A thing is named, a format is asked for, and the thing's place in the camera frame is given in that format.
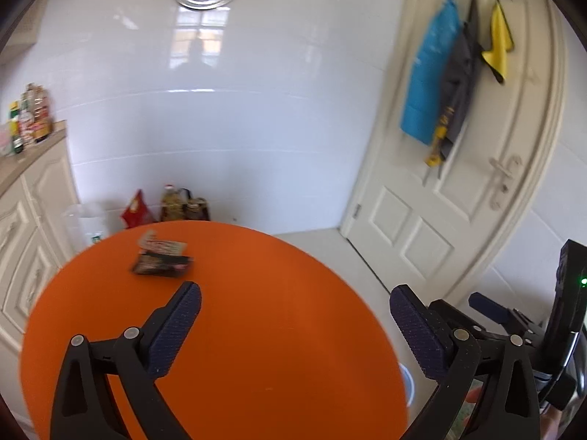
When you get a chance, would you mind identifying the white panel door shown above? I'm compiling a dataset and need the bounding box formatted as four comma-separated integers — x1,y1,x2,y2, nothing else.
339,0,568,313

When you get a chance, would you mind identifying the grey cloth with yellow strap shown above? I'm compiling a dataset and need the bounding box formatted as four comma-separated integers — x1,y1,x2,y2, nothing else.
424,0,485,179

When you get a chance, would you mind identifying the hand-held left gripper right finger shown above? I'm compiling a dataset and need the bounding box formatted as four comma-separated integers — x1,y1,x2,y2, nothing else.
390,284,542,440

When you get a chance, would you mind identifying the black snack wrapper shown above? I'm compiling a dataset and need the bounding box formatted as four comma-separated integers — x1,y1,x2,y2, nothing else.
132,252,194,278

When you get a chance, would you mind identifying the large yellow oil bottle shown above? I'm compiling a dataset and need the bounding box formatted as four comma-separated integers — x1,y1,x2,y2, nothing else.
160,184,187,222

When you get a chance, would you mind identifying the blue plastic apron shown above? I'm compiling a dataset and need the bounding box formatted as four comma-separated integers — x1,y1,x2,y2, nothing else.
400,0,462,146

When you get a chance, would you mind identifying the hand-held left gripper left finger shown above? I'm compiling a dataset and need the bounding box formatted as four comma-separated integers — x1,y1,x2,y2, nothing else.
50,280,203,440

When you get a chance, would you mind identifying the cream base cabinet with countertop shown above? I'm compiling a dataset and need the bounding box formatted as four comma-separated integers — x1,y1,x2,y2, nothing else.
0,119,82,344

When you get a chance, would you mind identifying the green bottle with yellow cap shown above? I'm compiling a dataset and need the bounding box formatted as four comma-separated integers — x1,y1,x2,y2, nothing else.
8,101,23,153

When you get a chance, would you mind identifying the red bag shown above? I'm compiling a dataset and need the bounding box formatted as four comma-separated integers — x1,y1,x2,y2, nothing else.
120,189,157,229

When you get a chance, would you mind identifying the red white patterned wrapper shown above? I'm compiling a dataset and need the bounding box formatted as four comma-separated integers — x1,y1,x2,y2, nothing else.
139,230,187,256

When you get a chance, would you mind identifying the jar with red label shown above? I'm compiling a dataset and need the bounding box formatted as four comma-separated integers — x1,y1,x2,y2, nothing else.
21,100,38,147

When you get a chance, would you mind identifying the cream door handle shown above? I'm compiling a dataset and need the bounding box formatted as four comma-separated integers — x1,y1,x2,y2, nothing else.
488,155,524,210

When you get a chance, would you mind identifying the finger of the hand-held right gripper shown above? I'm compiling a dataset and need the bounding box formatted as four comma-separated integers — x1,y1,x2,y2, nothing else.
429,299,511,344
468,292,546,345

